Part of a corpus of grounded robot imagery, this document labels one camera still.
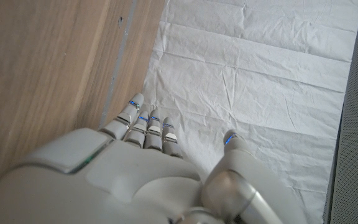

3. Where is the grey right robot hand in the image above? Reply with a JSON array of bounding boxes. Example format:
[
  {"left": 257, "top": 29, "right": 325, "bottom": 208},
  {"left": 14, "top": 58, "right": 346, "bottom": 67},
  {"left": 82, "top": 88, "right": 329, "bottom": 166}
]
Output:
[{"left": 0, "top": 92, "right": 309, "bottom": 224}]

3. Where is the white backdrop cloth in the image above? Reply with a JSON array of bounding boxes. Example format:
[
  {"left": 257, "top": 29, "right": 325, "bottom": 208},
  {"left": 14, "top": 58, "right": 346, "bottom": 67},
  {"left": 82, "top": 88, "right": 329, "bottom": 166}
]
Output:
[{"left": 140, "top": 0, "right": 358, "bottom": 224}]

